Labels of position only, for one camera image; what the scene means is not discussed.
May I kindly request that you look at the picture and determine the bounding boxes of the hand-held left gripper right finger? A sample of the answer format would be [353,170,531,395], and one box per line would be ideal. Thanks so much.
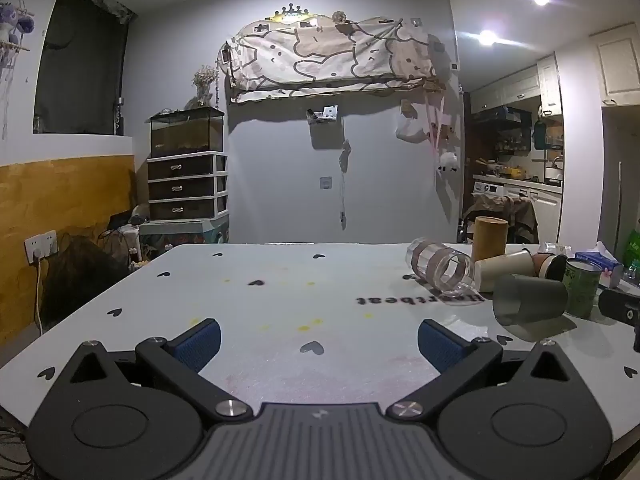
[387,319,586,420]

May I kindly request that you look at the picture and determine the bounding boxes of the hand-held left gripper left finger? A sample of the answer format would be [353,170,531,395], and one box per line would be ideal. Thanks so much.
[55,318,252,422]

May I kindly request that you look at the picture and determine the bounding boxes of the clear ribbed glass cup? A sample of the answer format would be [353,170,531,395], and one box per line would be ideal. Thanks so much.
[405,236,476,295]

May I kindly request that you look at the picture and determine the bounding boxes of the brown cup with black rim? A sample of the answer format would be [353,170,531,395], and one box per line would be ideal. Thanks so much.
[532,252,568,281]

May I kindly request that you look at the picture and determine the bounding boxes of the grey translucent cup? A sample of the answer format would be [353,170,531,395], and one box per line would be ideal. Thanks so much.
[492,274,569,327]

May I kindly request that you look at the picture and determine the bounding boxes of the beige paper cup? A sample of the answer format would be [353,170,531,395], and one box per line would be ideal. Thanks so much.
[474,249,536,293]

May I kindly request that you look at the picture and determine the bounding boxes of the tall tan cylinder cup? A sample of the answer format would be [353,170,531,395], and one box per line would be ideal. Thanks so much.
[472,216,509,263]

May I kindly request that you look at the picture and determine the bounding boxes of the green printed can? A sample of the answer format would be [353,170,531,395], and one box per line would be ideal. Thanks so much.
[562,258,602,318]

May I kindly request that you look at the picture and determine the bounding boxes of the blue tissue pack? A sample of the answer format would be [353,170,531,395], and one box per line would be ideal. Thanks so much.
[575,241,625,289]

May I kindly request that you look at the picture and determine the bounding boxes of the green plastic bottle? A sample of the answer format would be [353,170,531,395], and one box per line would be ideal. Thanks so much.
[625,229,640,281]

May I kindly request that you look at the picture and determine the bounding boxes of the white heart print tablecloth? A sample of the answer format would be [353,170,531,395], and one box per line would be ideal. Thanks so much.
[0,242,640,461]

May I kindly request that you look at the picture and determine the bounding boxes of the dark mesh bag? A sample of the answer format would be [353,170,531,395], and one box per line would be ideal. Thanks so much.
[42,237,133,326]

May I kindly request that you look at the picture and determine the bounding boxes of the chair with brown cloth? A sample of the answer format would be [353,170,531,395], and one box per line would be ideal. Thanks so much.
[460,194,538,245]

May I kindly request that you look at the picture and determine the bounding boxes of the white drawer unit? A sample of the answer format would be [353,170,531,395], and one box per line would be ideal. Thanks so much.
[146,151,229,222]

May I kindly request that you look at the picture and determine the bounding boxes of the white washing machine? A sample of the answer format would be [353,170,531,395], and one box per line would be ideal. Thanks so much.
[472,180,533,211]

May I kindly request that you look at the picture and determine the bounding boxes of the black kitchen shelf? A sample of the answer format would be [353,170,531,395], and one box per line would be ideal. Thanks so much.
[472,107,533,156]

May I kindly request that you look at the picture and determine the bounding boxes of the glass fish tank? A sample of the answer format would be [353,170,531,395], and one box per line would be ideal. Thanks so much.
[150,106,225,157]

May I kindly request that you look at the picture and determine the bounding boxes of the white plastic bag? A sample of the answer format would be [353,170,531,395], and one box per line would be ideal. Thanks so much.
[395,102,428,143]

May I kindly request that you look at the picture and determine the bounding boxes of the dried flower bouquet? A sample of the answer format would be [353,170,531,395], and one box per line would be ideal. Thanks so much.
[192,65,219,107]

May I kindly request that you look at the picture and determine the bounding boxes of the dark window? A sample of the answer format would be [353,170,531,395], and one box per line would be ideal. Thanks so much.
[33,0,138,136]

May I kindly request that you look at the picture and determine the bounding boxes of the bear print cloth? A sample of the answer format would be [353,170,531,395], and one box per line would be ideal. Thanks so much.
[220,16,441,103]

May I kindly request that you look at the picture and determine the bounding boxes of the gold crown decoration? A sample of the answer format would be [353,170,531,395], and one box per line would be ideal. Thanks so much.
[272,5,313,21]

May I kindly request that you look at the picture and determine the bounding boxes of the hanging plush decoration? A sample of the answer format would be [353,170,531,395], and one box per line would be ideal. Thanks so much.
[0,2,36,43]

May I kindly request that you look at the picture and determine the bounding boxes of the white power cable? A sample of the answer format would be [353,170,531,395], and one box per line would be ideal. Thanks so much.
[32,260,44,333]

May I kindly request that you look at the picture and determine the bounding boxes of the white wall socket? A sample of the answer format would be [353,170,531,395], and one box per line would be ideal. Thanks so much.
[25,230,59,264]

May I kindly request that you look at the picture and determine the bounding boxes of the black floor cables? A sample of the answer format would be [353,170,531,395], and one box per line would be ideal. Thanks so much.
[0,425,31,480]

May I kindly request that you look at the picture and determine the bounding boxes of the white wall cabinet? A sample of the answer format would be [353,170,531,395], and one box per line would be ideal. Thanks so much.
[470,67,541,113]
[590,22,640,106]
[537,53,563,116]

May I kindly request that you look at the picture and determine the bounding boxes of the metal wall bracket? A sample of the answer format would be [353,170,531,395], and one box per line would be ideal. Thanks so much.
[306,105,340,125]

